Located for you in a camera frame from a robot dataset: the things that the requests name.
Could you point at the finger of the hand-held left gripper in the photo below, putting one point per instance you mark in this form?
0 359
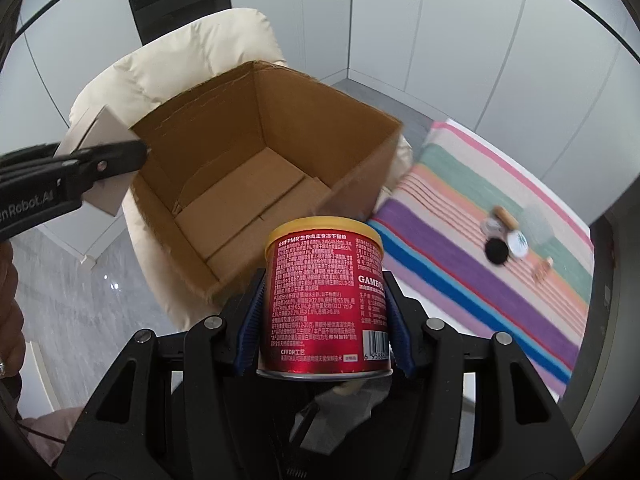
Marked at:
30 151
110 160

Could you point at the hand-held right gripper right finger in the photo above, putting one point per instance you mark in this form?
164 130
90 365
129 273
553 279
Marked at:
400 330

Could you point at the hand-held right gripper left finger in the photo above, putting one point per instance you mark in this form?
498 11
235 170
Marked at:
252 320

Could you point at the red pet food can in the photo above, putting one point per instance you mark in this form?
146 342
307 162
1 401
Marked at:
320 300

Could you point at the white round powder compact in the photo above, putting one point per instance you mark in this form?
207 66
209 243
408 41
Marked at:
517 245

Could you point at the brown cardboard box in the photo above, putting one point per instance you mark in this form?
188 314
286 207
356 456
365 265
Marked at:
280 170

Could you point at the white crumpled paper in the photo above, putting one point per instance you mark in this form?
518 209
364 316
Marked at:
345 405

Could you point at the striped colourful blanket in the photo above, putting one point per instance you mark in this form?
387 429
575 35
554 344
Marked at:
450 240

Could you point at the black round lid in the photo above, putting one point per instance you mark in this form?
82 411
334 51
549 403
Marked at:
496 252

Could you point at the small glass jar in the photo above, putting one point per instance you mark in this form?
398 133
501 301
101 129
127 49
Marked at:
491 227

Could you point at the pink garment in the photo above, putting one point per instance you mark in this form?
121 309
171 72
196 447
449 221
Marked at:
52 430

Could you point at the white wardrobe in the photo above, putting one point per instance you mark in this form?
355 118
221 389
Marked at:
400 10

